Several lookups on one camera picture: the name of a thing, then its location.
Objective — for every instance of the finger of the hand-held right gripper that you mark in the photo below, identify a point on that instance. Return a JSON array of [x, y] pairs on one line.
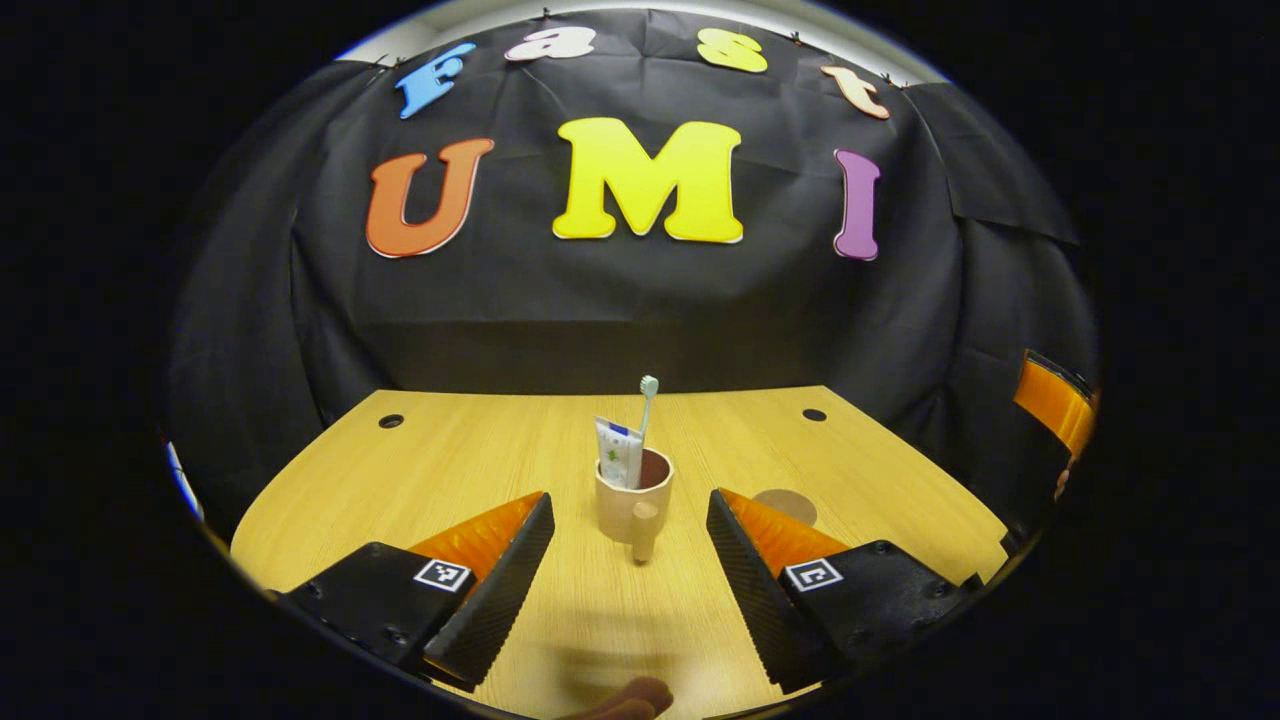
[[1055, 405]]

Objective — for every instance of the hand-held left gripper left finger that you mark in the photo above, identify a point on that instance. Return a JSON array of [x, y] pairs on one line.
[[500, 600]]

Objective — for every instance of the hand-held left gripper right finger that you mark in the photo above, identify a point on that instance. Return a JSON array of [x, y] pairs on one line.
[[760, 610]]

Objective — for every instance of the brown round coaster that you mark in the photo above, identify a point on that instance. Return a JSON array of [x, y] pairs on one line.
[[795, 503]]

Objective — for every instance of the beige cup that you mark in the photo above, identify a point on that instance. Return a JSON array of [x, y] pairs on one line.
[[625, 512]]

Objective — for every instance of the white toothpaste tube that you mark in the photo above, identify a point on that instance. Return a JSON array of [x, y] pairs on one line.
[[615, 455]]

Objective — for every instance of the white toothbrush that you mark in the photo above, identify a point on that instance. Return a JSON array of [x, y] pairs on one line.
[[646, 410]]

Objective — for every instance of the wooden desktop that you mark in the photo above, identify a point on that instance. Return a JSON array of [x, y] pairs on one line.
[[450, 460]]

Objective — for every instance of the black backdrop cloth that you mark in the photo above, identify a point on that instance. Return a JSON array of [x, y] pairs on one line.
[[600, 310]]

